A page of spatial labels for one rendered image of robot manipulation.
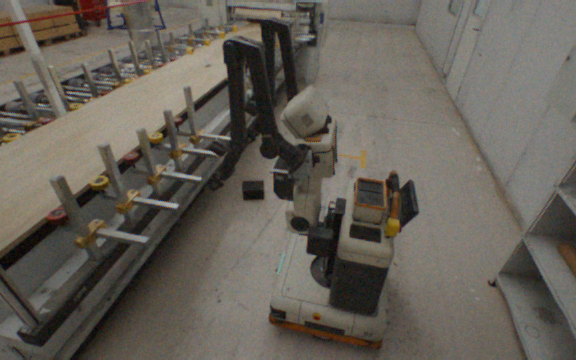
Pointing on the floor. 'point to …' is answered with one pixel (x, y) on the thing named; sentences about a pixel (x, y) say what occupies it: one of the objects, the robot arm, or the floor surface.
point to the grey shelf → (547, 227)
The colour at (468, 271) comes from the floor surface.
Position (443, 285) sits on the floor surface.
